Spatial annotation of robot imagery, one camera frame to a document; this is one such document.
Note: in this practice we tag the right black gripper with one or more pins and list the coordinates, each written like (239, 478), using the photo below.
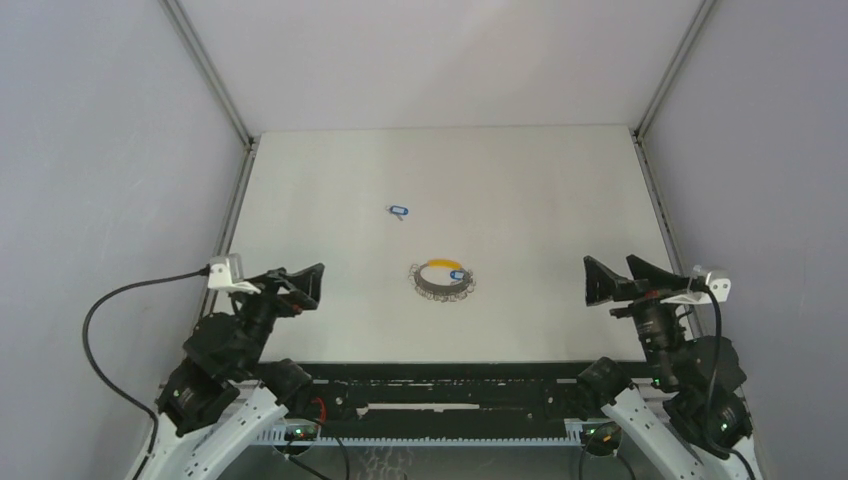
(601, 285)

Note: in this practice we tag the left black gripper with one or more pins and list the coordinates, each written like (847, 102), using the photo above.
(304, 286)

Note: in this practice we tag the metal keyring with yellow tip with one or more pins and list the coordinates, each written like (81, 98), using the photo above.
(431, 280)

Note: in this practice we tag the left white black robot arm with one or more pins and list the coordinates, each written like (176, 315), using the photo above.
(222, 395)

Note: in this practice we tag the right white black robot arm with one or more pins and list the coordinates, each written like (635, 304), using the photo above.
(709, 432)

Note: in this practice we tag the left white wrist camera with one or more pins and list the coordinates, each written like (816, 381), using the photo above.
(225, 275)

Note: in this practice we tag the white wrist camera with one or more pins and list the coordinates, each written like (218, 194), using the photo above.
(225, 275)
(701, 286)

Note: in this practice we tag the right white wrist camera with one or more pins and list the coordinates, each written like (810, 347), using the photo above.
(701, 286)

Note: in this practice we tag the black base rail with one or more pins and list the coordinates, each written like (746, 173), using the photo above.
(451, 400)

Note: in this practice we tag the left aluminium frame post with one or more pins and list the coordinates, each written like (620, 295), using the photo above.
(179, 18)

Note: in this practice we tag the aluminium frame post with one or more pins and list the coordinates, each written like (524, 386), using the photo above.
(679, 57)
(179, 18)

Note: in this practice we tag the right aluminium frame post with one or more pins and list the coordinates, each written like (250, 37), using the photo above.
(679, 57)

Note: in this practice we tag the white slotted cable duct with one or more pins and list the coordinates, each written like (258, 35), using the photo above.
(277, 437)

